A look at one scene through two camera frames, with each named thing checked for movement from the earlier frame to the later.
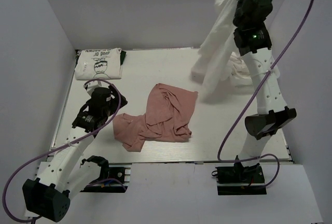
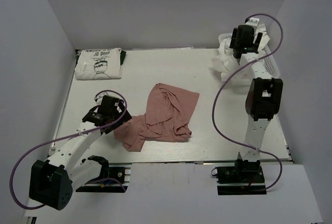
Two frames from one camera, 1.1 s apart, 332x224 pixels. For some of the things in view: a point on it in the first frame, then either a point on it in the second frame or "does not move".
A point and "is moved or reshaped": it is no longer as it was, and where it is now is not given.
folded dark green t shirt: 122,55 does not move
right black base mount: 237,180 does not move
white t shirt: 219,51 is moved or reshaped
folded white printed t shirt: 100,64 does not move
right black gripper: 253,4 → 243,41
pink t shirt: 168,115 does not move
